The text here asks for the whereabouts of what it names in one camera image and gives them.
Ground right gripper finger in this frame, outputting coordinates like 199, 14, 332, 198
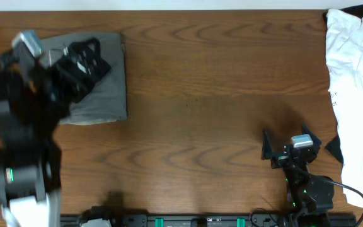
301, 123, 321, 148
262, 130, 273, 160

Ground black t-shirt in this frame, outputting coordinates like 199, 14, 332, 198
52, 37, 112, 103

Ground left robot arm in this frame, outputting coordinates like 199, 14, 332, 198
0, 64, 79, 226

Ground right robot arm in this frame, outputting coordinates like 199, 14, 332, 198
262, 124, 334, 226

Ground black garment under white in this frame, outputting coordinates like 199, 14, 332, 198
325, 136, 343, 164

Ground folded grey khaki pants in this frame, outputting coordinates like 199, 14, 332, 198
40, 32, 127, 125

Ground small black cable loop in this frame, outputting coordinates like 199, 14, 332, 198
249, 207, 279, 227

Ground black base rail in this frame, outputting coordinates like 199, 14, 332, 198
59, 213, 357, 227

